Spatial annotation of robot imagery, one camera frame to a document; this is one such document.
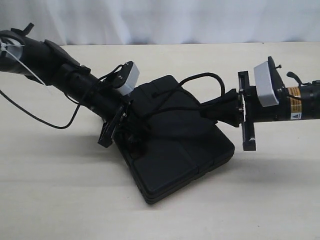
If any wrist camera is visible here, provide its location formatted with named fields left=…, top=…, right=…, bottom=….
left=253, top=56, right=284, bottom=107
left=111, top=61, right=140, bottom=96

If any black cord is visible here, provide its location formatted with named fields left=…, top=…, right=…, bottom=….
left=117, top=71, right=226, bottom=151

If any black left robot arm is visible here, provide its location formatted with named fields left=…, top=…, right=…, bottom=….
left=0, top=23, right=139, bottom=148

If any black plastic tool case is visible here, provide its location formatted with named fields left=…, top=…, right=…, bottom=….
left=113, top=74, right=236, bottom=206

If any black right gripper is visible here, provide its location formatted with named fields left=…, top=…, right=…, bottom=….
left=199, top=71, right=256, bottom=151

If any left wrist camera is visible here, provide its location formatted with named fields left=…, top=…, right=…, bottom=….
left=111, top=61, right=140, bottom=96

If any white backdrop curtain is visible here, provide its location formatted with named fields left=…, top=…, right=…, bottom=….
left=0, top=0, right=320, bottom=45

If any thin black cable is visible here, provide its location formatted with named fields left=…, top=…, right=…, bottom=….
left=286, top=71, right=305, bottom=87
left=0, top=37, right=121, bottom=130

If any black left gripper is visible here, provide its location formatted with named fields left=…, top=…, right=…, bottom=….
left=89, top=85, right=131, bottom=148

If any thin black right cable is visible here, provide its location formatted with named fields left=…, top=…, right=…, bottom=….
left=286, top=71, right=305, bottom=87

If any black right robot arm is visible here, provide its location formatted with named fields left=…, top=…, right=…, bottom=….
left=199, top=71, right=320, bottom=151

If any thin black left cable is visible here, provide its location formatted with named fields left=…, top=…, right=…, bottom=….
left=0, top=37, right=121, bottom=130

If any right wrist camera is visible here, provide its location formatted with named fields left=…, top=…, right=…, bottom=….
left=253, top=56, right=284, bottom=107

